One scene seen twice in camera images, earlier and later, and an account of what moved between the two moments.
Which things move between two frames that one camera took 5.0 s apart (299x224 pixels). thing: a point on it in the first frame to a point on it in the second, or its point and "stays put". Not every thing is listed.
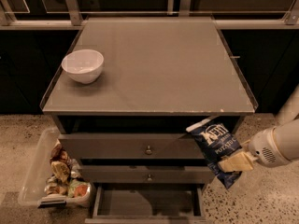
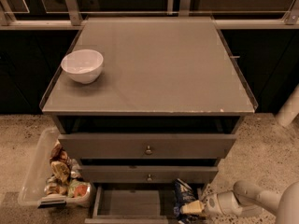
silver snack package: (53, 187) stays put
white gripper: (263, 147) to (216, 203)
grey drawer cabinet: (122, 98) stays put
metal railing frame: (71, 18) stays put
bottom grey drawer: (147, 203) stays put
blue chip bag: (218, 137) to (183, 194)
